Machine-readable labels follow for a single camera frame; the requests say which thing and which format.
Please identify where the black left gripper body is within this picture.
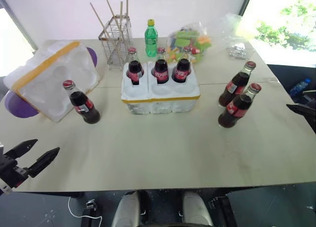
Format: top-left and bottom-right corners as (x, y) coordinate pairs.
(0, 154), (30, 189)

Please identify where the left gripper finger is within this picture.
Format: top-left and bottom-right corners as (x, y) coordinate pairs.
(4, 139), (39, 161)
(27, 147), (60, 179)

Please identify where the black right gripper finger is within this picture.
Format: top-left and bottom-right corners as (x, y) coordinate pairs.
(286, 103), (316, 134)

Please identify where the glass cola bottle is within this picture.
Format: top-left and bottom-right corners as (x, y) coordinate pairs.
(218, 61), (257, 108)
(62, 79), (101, 125)
(126, 47), (145, 86)
(151, 47), (169, 85)
(171, 46), (193, 84)
(218, 82), (263, 129)

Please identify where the white foam lid with tape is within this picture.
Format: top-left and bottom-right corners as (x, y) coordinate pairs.
(3, 41), (102, 123)

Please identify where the white foam bottle tray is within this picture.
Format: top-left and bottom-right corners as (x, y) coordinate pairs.
(120, 61), (201, 115)

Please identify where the blue water bottle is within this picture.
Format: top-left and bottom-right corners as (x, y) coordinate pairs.
(289, 78), (312, 95)

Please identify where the large purple disc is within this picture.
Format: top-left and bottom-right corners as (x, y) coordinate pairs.
(4, 92), (40, 119)

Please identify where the silver robot left leg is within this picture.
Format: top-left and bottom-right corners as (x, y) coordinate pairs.
(114, 190), (142, 227)

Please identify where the silver robot leg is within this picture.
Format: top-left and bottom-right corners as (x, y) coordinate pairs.
(181, 190), (214, 227)
(114, 190), (142, 227)

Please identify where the small purple disc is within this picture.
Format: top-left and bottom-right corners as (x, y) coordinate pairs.
(85, 47), (100, 68)

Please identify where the bag of colourful toys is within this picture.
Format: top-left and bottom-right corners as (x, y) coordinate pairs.
(166, 21), (213, 65)

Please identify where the silver robot right leg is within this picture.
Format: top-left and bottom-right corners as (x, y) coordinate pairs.
(181, 190), (214, 227)

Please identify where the green plastic soda bottle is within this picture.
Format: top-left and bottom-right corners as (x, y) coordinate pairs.
(144, 19), (159, 58)

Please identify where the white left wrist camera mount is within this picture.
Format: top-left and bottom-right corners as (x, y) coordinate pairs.
(0, 178), (12, 195)

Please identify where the white cable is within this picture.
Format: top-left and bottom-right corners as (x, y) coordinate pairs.
(67, 196), (103, 227)

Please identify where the grey window frame post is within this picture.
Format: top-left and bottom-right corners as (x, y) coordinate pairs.
(0, 0), (38, 51)

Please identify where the black window frame post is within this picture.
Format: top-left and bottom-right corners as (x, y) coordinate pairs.
(237, 0), (255, 16)

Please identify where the metal wire basket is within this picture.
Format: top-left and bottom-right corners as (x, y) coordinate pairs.
(98, 13), (133, 71)

